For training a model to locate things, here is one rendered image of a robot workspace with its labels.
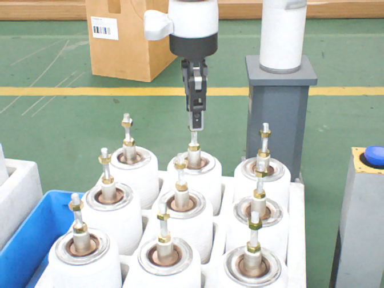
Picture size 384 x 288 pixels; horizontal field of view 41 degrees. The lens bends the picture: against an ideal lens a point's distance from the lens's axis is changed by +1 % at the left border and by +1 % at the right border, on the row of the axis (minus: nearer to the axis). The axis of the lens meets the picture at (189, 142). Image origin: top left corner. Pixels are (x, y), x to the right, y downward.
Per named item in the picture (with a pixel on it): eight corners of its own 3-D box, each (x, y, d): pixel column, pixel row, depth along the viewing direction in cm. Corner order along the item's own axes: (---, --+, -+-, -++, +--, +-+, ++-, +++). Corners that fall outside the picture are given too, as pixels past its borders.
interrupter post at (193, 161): (186, 162, 91) (186, 146, 89) (199, 160, 91) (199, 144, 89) (189, 169, 88) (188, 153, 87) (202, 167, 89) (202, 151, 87)
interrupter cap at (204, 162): (169, 156, 92) (169, 153, 92) (209, 151, 94) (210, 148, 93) (178, 179, 86) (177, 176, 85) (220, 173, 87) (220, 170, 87)
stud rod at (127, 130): (132, 150, 91) (129, 112, 87) (132, 152, 90) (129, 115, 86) (126, 150, 91) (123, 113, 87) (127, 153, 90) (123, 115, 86)
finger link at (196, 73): (187, 62, 77) (187, 74, 79) (190, 80, 74) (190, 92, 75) (203, 60, 77) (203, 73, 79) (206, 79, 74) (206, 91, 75)
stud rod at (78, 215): (83, 242, 70) (76, 197, 66) (76, 240, 70) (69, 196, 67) (86, 237, 71) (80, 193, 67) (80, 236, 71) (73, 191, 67)
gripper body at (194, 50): (222, 33, 74) (220, 92, 78) (214, 16, 81) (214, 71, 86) (170, 35, 73) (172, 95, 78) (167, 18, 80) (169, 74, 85)
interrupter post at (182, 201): (192, 204, 80) (192, 187, 78) (183, 212, 78) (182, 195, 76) (181, 199, 81) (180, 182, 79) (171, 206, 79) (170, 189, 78)
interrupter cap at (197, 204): (216, 203, 80) (216, 199, 80) (184, 227, 75) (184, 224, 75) (179, 186, 84) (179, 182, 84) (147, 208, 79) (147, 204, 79)
